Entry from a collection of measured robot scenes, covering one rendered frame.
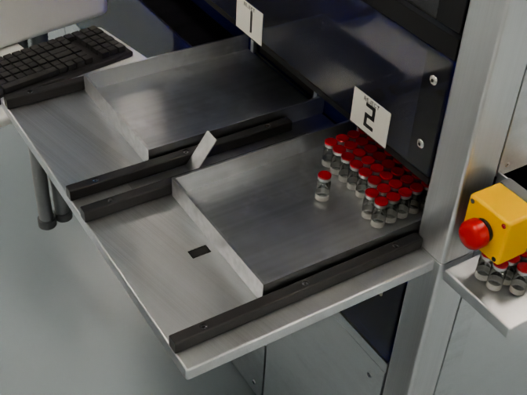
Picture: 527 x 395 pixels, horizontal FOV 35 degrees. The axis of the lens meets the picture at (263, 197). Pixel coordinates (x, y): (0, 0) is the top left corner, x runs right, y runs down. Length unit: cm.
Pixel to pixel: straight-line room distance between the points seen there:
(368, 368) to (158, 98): 60
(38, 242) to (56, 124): 113
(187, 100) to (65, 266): 107
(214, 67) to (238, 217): 44
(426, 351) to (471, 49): 52
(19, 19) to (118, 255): 79
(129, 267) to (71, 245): 137
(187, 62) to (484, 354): 76
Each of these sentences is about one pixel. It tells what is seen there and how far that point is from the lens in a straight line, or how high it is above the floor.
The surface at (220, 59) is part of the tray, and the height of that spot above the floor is 88.
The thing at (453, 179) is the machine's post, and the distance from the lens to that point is 112.
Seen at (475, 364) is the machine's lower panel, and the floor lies 57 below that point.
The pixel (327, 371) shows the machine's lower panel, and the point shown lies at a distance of 163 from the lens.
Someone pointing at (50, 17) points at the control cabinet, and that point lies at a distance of 188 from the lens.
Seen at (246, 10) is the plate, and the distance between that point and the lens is 146.
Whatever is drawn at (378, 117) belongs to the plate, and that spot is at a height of 103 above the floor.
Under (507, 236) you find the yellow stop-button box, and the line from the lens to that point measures 108.
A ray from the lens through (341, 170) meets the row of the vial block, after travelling 130.
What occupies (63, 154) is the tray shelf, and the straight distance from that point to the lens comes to 138.
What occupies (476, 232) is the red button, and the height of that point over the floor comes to 101.
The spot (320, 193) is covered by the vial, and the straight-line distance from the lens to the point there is 126.
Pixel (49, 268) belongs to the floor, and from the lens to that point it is 246.
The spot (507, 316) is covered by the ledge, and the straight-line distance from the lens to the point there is 116.
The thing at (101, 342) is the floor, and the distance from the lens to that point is 224.
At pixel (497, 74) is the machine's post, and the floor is 119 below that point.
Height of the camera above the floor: 168
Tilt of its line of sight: 39 degrees down
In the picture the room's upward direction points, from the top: 4 degrees clockwise
